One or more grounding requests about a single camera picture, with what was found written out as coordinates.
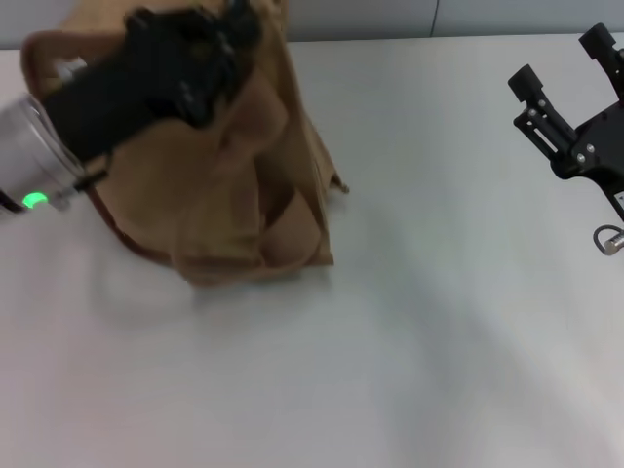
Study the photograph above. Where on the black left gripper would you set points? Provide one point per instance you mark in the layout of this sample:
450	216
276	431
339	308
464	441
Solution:
146	83

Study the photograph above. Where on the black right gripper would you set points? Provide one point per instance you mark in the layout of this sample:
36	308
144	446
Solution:
602	146

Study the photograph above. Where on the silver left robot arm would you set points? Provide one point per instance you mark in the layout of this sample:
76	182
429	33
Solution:
29	146

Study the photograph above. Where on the khaki canvas food bag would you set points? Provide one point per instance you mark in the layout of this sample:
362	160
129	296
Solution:
219	195

